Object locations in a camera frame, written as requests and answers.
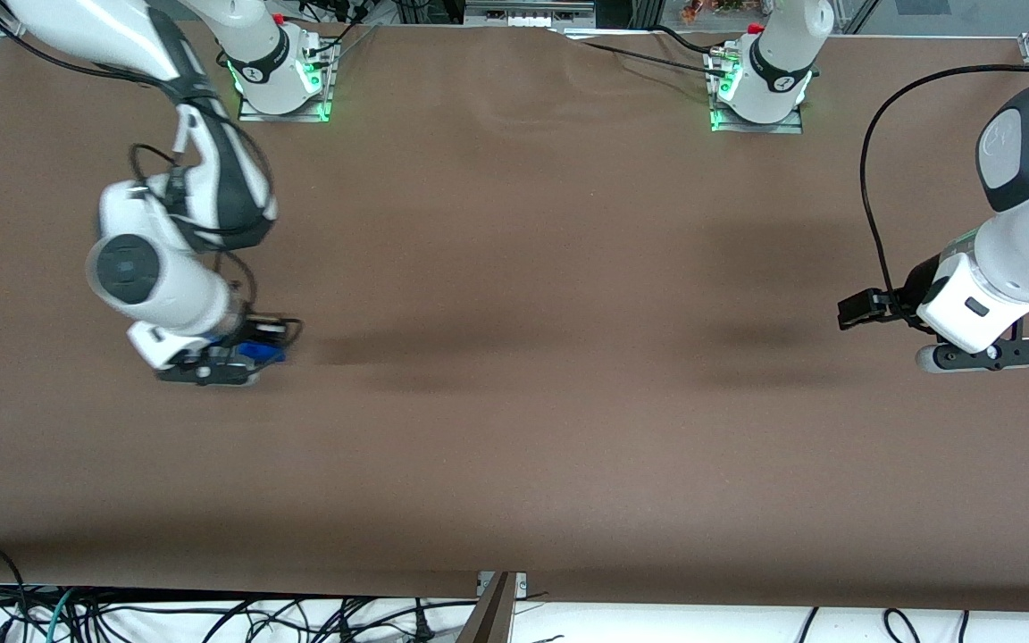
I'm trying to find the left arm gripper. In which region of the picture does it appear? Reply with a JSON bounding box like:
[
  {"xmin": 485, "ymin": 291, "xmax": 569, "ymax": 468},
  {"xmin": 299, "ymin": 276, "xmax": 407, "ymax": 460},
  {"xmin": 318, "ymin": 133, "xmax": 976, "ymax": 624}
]
[{"xmin": 838, "ymin": 253, "xmax": 1029, "ymax": 356}]

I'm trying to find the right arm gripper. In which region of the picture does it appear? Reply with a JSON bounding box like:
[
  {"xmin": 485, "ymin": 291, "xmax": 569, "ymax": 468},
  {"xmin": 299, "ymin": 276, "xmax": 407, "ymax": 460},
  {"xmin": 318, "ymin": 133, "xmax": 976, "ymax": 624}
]
[{"xmin": 127, "ymin": 317, "xmax": 290, "ymax": 372}]

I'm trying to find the brown table cover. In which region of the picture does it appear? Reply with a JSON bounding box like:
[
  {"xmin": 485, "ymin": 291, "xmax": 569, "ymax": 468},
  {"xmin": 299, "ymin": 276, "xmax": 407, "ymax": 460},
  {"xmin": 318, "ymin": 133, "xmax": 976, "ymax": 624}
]
[{"xmin": 0, "ymin": 16, "xmax": 1029, "ymax": 615}]

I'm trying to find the white power strip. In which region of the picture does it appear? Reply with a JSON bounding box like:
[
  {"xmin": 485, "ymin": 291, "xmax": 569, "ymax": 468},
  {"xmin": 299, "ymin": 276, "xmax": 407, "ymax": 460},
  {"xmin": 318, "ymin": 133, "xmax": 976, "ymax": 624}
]
[{"xmin": 463, "ymin": 0, "xmax": 599, "ymax": 29}]

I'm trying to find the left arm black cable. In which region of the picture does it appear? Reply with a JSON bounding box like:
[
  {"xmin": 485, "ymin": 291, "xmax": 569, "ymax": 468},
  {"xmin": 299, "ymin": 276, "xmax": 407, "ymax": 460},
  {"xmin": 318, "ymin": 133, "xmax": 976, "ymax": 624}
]
[{"xmin": 859, "ymin": 64, "xmax": 1029, "ymax": 313}]

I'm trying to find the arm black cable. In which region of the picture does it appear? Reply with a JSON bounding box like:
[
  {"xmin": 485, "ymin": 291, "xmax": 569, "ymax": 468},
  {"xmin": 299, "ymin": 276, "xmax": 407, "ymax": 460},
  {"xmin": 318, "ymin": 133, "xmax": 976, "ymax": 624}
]
[
  {"xmin": 128, "ymin": 94, "xmax": 304, "ymax": 347},
  {"xmin": 859, "ymin": 64, "xmax": 1029, "ymax": 313}
]

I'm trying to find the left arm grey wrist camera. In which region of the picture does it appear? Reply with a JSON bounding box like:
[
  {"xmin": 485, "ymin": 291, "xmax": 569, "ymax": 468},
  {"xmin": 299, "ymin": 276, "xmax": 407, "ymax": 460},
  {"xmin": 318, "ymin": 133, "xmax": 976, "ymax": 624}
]
[{"xmin": 916, "ymin": 337, "xmax": 1029, "ymax": 375}]

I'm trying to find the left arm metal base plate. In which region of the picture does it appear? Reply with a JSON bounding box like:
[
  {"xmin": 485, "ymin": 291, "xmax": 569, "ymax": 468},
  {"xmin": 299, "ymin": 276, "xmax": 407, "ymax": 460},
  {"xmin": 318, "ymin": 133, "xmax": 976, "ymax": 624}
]
[{"xmin": 708, "ymin": 49, "xmax": 805, "ymax": 136}]

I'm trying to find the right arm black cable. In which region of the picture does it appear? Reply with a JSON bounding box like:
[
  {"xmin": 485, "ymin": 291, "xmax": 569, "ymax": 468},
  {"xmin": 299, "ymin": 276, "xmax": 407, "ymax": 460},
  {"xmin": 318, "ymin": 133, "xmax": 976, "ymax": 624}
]
[{"xmin": 128, "ymin": 94, "xmax": 304, "ymax": 347}]

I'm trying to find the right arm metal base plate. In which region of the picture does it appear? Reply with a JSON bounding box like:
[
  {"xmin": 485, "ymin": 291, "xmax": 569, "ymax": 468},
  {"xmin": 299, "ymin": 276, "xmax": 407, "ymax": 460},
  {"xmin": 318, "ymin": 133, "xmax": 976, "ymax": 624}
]
[{"xmin": 237, "ymin": 34, "xmax": 336, "ymax": 123}]

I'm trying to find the short black cable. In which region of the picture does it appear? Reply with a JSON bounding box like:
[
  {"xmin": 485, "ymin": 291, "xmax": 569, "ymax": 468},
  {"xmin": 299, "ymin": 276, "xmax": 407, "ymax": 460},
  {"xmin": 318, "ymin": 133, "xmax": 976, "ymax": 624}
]
[{"xmin": 652, "ymin": 24, "xmax": 715, "ymax": 54}]

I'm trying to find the teal cable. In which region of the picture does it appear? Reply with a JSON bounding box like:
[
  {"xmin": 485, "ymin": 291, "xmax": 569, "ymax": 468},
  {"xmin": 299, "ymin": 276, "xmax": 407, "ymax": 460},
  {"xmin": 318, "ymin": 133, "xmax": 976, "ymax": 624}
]
[{"xmin": 44, "ymin": 587, "xmax": 79, "ymax": 643}]

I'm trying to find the long black cable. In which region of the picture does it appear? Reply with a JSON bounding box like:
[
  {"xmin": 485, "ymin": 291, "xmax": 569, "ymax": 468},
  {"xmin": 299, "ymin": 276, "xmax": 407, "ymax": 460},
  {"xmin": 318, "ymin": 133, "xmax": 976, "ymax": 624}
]
[{"xmin": 577, "ymin": 39, "xmax": 732, "ymax": 78}]

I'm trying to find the metal frame bracket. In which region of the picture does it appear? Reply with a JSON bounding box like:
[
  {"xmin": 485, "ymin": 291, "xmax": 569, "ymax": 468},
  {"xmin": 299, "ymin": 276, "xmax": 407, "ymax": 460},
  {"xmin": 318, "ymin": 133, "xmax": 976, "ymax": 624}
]
[{"xmin": 475, "ymin": 571, "xmax": 529, "ymax": 599}]

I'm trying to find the aluminium frame post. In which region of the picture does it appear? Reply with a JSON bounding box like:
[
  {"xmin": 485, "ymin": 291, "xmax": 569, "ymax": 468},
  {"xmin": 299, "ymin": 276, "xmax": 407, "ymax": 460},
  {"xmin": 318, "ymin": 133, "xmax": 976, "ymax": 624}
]
[{"xmin": 456, "ymin": 572, "xmax": 520, "ymax": 643}]

